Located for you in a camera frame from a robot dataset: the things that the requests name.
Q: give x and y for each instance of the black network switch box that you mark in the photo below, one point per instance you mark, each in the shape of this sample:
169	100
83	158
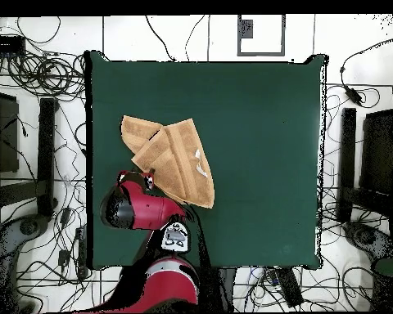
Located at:
5	44

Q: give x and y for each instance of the black power strip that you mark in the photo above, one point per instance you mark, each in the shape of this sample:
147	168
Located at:
290	287
82	252

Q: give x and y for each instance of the grey office chair base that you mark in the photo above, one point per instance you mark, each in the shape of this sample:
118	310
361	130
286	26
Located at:
366	237
6	238

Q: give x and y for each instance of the black computer case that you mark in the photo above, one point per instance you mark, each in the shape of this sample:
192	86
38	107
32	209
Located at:
3	130
378	147

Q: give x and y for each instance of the dark green table cloth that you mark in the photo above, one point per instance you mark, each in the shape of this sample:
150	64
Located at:
265	114

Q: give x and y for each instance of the grey square frame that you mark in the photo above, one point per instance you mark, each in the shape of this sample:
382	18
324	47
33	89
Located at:
261	53

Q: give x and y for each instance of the black stand base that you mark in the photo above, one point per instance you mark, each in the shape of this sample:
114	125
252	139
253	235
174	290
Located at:
46	147
347	147

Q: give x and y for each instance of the tan terry towel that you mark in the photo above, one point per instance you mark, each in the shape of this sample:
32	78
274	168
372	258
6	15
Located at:
183	163

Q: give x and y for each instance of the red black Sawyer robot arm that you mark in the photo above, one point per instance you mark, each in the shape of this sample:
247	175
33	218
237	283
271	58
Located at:
150	209

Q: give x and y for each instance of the black power adapter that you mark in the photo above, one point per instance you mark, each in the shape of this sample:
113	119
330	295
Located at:
353	95

